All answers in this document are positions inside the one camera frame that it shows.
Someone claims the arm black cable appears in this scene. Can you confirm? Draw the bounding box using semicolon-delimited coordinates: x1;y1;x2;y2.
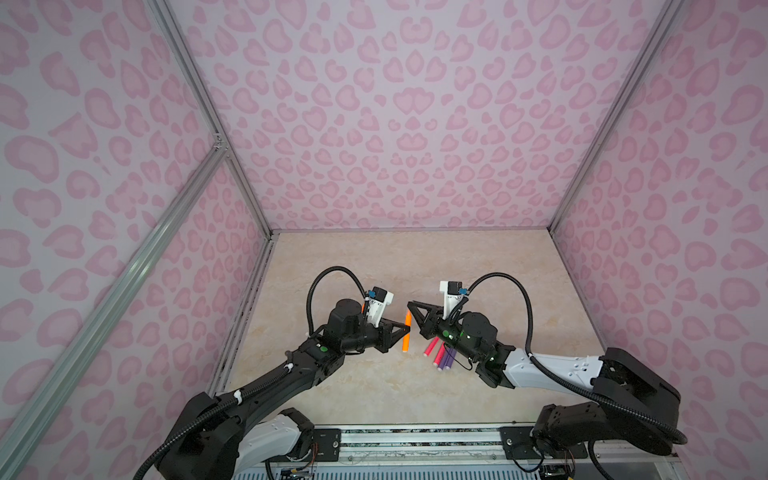
305;265;368;336
464;272;688;445

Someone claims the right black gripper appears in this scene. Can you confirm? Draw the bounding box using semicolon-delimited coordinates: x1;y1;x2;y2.
405;304;481;364

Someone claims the purple highlighter pen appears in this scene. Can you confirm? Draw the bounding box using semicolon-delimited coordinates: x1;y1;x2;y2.
436;344;454;370
443;348;456;370

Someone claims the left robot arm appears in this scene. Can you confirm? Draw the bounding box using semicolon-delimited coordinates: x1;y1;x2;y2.
133;299;410;479

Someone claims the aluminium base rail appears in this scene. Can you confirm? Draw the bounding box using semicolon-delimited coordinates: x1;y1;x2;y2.
161;421;691;480

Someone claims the orange highlighter pen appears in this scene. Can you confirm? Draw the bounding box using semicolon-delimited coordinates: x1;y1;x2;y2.
401;311;413;353

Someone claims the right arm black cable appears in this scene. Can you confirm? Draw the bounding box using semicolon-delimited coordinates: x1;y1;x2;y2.
464;272;688;445

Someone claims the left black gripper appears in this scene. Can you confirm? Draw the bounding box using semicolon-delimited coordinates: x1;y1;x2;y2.
342;314;409;354

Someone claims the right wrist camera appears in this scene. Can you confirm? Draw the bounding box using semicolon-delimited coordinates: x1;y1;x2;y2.
439;281;468;320

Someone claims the aluminium frame strut left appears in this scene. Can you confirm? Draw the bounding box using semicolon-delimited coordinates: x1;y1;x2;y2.
1;145;228;479

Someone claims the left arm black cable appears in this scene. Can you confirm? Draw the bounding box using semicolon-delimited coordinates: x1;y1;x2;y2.
305;265;368;336

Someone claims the pink highlighter pen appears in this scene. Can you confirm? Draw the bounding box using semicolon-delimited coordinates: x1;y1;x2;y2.
423;337;439;357
433;343;446;370

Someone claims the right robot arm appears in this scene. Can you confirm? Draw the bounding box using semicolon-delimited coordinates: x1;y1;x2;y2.
407;301;688;456

